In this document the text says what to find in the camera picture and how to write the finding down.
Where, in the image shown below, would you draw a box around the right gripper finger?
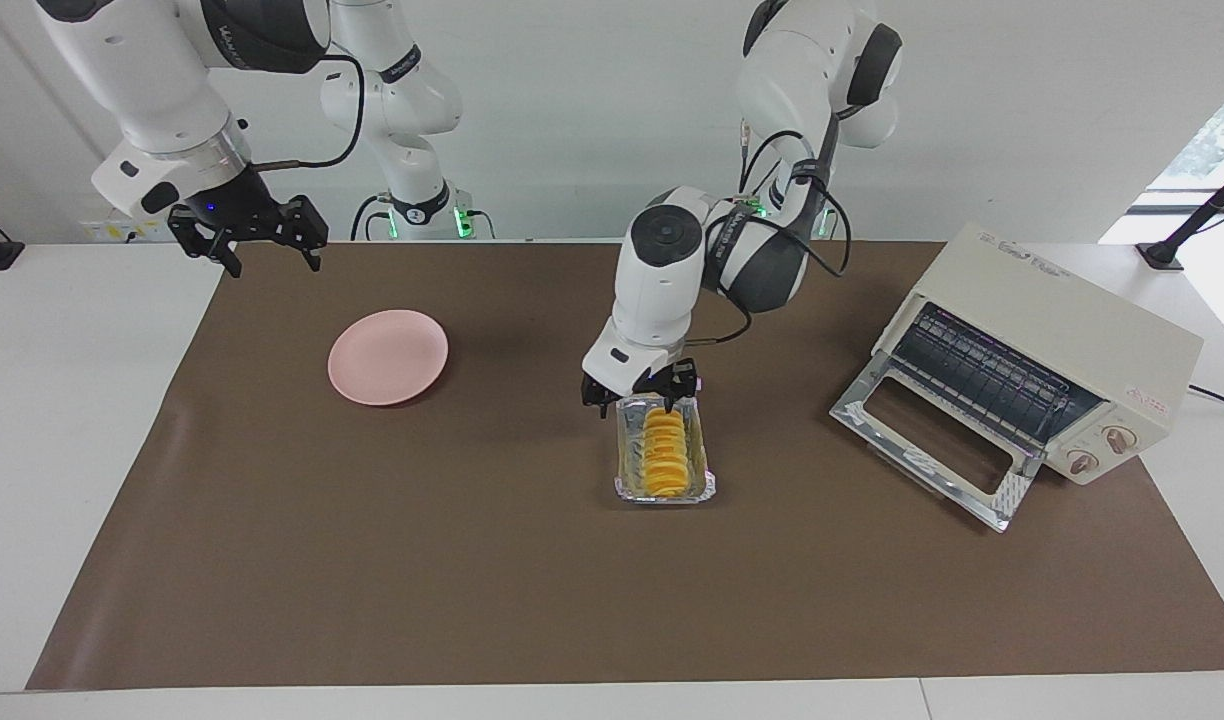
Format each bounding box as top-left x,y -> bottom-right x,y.
272,196 -> 330,273
169,208 -> 245,279

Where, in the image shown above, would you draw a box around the sliced yellow bread loaf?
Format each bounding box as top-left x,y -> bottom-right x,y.
640,405 -> 689,499

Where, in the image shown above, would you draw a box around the aluminium foil tray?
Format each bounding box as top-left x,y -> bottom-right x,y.
614,393 -> 717,506

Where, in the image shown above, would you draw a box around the glass oven door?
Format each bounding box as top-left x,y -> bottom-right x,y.
829,368 -> 1045,533

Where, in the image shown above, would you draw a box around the cream toaster oven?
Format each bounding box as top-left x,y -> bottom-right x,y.
872,222 -> 1205,488

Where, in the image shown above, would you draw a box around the pink round plate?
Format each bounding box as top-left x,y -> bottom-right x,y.
328,309 -> 449,407

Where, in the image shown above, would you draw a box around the brown table mat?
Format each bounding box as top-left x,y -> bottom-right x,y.
27,240 -> 1224,691

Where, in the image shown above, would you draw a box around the window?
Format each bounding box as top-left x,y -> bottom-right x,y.
1147,75 -> 1224,191

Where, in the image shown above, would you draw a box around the black right base cable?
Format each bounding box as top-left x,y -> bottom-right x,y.
350,195 -> 393,241

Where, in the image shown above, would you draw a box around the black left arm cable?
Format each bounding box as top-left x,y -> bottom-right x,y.
690,125 -> 853,346

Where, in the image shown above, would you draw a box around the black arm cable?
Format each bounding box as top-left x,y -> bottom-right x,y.
690,125 -> 853,346
247,52 -> 366,173

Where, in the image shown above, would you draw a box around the white wall socket box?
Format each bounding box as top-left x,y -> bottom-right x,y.
80,210 -> 173,243

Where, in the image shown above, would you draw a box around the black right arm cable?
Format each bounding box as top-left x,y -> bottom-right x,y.
247,52 -> 366,173

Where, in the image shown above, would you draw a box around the white wall cable duct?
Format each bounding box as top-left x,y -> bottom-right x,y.
0,0 -> 98,151

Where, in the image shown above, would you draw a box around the oven wire rack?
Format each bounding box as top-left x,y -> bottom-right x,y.
892,305 -> 1103,446

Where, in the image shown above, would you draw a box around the black camera stand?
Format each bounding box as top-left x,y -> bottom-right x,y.
1137,160 -> 1224,271

